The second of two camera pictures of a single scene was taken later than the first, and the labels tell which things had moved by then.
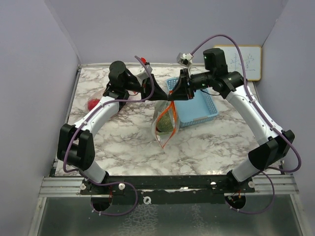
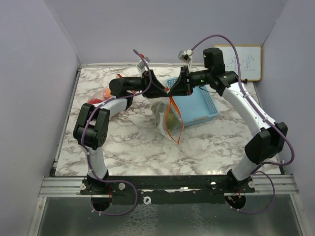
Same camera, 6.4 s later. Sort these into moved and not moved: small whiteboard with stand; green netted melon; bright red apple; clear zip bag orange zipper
Moved: green netted melon
Not moved: small whiteboard with stand; clear zip bag orange zipper; bright red apple
